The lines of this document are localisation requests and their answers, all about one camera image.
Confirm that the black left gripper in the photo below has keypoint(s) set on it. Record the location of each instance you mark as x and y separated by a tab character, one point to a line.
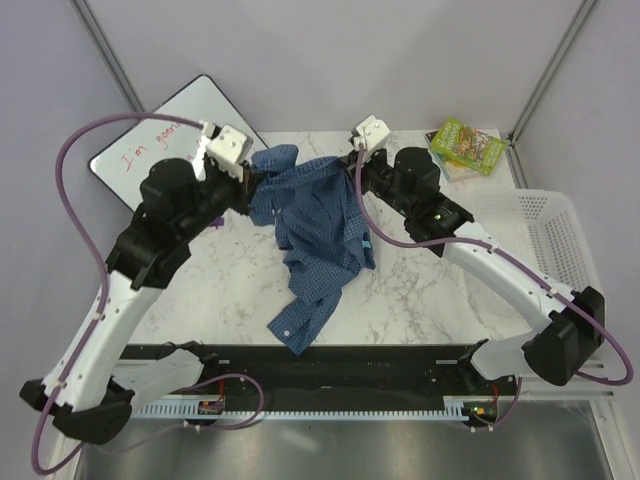
242	188

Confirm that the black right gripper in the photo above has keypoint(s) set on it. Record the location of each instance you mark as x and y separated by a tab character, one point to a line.
377	155

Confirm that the blue checked long sleeve shirt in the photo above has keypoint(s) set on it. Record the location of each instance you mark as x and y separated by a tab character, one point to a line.
319	227

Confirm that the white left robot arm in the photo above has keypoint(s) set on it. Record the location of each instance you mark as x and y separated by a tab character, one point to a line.
86	400

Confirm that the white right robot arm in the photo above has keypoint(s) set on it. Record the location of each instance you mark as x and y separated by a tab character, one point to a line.
566	324

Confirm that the green illustrated book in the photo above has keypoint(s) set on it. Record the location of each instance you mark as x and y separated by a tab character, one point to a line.
463	152

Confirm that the whiteboard with red writing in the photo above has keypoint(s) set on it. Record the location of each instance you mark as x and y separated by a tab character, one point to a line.
125	163

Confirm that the white perforated plastic basket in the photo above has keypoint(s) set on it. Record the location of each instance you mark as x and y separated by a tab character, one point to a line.
542	229

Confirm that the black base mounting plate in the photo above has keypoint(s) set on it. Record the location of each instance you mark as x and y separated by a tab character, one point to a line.
339	378

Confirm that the left grey corner post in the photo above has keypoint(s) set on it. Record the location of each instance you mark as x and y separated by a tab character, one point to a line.
107	53

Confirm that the grey corner post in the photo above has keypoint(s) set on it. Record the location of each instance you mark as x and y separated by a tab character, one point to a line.
107	53
572	32

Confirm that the white slotted cable duct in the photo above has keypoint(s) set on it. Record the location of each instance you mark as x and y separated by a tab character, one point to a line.
179	408

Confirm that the right grey corner post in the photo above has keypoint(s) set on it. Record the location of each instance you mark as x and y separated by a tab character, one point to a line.
572	32

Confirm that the aluminium frame rails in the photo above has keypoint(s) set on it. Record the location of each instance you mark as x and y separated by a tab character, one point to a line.
387	328

